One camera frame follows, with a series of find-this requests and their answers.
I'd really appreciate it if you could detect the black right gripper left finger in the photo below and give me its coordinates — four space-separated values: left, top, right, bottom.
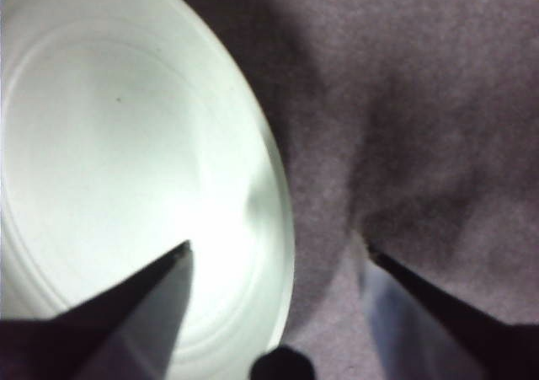
0 239 193 380

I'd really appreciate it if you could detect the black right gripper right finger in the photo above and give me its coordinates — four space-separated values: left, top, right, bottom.
357 233 539 380

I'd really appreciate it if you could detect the pale green round plate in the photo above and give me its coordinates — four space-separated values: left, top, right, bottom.
0 0 296 367

